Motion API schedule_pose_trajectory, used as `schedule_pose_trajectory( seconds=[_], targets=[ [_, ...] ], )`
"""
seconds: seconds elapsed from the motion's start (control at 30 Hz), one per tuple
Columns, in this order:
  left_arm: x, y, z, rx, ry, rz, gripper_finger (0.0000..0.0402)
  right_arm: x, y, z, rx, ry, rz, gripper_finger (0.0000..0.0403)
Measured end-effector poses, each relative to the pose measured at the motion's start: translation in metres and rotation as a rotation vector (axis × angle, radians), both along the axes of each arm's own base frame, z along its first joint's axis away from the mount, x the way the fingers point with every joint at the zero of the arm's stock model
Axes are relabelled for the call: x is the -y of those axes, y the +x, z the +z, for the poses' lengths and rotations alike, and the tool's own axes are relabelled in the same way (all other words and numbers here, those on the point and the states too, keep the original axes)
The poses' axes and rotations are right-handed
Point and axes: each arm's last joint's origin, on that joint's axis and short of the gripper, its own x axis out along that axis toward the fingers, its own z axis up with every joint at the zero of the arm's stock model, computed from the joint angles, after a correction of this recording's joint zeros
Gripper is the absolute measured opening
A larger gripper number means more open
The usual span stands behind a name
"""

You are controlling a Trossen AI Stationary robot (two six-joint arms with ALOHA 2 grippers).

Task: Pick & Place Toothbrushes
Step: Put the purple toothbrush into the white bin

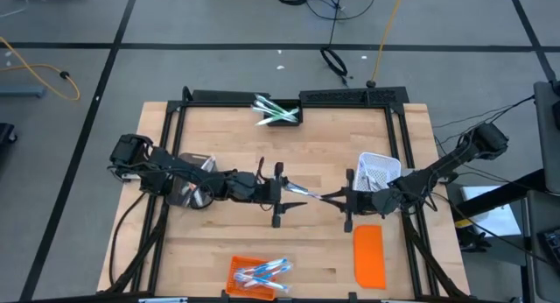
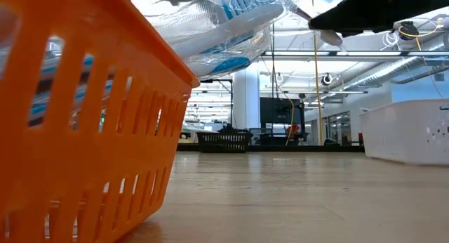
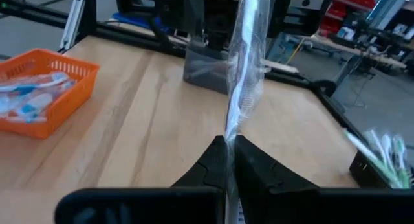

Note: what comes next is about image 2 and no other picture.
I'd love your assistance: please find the black monitor on stand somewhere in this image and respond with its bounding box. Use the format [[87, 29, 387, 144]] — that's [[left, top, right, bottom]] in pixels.
[[259, 97, 305, 145]]

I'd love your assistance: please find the yellow background cable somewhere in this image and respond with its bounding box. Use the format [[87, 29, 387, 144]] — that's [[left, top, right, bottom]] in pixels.
[[279, 90, 295, 146]]

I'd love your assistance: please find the white plastic basket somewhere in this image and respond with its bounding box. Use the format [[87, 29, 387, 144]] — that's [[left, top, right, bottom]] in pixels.
[[359, 98, 449, 166]]

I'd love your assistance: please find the black plastic basket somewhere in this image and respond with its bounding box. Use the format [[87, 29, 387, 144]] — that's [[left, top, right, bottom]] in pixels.
[[195, 131, 253, 153]]

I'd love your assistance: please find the black hanging cable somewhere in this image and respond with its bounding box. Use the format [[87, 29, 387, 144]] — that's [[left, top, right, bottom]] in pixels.
[[268, 23, 281, 96]]

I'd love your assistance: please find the white round column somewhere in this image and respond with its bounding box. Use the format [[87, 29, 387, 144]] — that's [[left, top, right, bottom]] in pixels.
[[233, 65, 261, 130]]

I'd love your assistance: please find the black background gantry frame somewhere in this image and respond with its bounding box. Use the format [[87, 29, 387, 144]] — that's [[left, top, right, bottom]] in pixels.
[[182, 77, 235, 131]]

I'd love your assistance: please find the silver ventilation duct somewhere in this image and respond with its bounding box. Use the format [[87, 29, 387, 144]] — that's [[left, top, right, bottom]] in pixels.
[[356, 34, 449, 88]]

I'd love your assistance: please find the orange plastic basket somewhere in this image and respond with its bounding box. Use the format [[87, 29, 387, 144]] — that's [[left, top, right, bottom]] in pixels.
[[0, 0, 201, 243]]

